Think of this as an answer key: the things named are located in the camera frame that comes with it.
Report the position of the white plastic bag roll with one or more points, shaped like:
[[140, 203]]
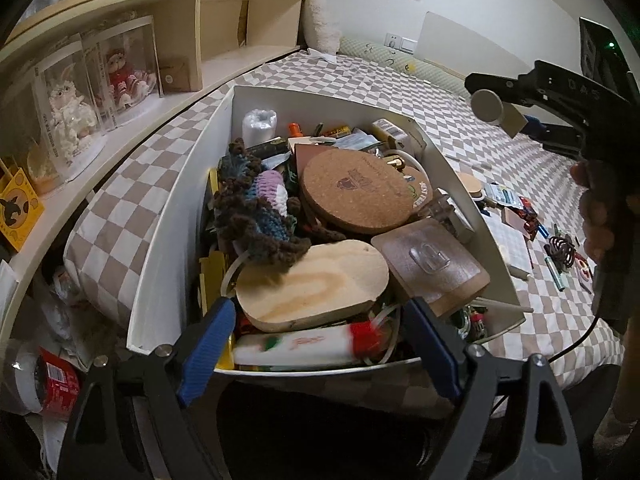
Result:
[[260, 127]]

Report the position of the red-dress doll in clear box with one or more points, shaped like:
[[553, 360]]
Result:
[[125, 75]]

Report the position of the oval wooden board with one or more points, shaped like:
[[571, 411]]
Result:
[[310, 285]]

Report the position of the blue white packet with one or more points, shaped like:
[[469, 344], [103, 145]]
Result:
[[502, 195]]

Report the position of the pale green bolster cushion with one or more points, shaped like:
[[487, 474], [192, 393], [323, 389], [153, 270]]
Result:
[[400, 62]]

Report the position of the white tube with red print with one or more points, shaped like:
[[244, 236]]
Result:
[[300, 345]]

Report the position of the rabbit doll in clear box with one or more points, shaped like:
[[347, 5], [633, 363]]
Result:
[[67, 110]]

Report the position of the round wooden lid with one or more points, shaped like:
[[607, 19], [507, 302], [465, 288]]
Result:
[[472, 183]]

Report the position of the white grid notebook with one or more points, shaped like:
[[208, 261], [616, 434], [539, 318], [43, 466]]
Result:
[[510, 245]]

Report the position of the round printed coaster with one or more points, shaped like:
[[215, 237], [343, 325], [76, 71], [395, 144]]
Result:
[[420, 195]]

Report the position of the brown hair claw clip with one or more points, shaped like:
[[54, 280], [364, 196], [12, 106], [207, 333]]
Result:
[[560, 251]]

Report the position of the crumpled white plastic bag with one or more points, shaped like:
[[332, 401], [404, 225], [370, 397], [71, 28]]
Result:
[[75, 310]]

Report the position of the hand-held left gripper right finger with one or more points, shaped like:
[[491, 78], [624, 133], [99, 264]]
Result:
[[432, 345]]

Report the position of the white fluffy pillow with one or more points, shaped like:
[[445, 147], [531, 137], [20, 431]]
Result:
[[320, 22]]

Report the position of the wooden shelf unit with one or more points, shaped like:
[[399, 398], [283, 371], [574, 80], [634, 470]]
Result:
[[220, 20]]

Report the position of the small white labelled box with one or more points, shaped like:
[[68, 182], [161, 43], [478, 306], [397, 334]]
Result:
[[390, 128]]

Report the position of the orange white scissors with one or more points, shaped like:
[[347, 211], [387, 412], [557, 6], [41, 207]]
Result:
[[582, 270]]

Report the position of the checkered bed sheet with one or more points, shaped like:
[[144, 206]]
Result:
[[125, 210]]

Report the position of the brown card with clear hook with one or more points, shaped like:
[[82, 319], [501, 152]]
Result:
[[450, 280]]

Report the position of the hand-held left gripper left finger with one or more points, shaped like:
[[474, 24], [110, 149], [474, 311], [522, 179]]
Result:
[[210, 345]]

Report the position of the person's right forearm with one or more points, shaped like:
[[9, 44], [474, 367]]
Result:
[[629, 385]]

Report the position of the person's right hand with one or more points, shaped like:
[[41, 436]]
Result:
[[597, 215]]

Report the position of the multicolour crocheted piece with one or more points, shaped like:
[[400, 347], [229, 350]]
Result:
[[250, 200]]

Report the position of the round cork coaster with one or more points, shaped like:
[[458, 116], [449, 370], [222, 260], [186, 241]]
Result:
[[360, 190]]

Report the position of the white wall panel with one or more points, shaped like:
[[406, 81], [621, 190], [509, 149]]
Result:
[[465, 45]]

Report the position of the white wall socket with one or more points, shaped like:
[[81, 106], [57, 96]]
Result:
[[400, 42]]

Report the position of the small cardboard box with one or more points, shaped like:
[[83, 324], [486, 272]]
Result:
[[175, 76]]

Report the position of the grey disc with beige tab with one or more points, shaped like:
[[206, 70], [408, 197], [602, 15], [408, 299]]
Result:
[[487, 105]]

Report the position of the white storage box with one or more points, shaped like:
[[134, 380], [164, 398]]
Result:
[[165, 240]]

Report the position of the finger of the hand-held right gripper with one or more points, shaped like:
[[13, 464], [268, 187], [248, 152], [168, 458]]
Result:
[[505, 84], [560, 137]]

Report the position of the colourful pen packet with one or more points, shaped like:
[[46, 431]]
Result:
[[530, 217]]

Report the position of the white tape roll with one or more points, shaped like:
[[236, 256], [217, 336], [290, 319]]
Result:
[[20, 375]]

